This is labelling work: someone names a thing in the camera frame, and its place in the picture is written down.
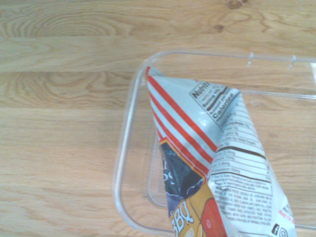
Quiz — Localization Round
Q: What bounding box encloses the clear plastic rectangular container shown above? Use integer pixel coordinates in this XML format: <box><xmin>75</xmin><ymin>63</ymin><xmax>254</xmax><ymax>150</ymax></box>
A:
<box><xmin>112</xmin><ymin>48</ymin><xmax>316</xmax><ymax>237</ymax></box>

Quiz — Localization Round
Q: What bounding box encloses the red striped BBQ chip bag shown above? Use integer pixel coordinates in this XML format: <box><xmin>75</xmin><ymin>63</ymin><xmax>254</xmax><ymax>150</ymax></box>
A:
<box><xmin>145</xmin><ymin>66</ymin><xmax>298</xmax><ymax>237</ymax></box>

